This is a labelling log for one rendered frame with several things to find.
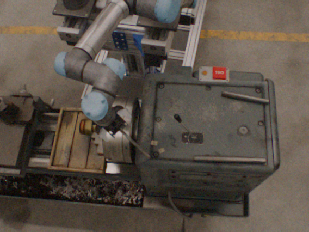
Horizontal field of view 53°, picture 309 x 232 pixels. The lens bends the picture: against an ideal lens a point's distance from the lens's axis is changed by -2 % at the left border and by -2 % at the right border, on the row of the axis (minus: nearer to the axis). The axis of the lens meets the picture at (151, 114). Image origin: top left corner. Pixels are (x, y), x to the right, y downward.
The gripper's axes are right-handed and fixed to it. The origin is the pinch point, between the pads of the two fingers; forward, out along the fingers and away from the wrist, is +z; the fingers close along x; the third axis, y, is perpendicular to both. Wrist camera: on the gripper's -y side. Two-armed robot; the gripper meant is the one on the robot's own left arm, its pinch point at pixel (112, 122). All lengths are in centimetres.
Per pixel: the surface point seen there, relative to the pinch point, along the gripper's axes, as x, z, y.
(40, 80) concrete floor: -20, 151, -124
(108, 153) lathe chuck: -11.4, 19.2, 3.1
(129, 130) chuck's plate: 2.7, 12.7, 4.2
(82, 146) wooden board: -21, 46, -16
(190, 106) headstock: 28.0, 12.1, 16.1
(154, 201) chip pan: -17, 76, 31
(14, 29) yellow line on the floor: -3, 163, -196
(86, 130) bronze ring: -11.7, 24.7, -13.7
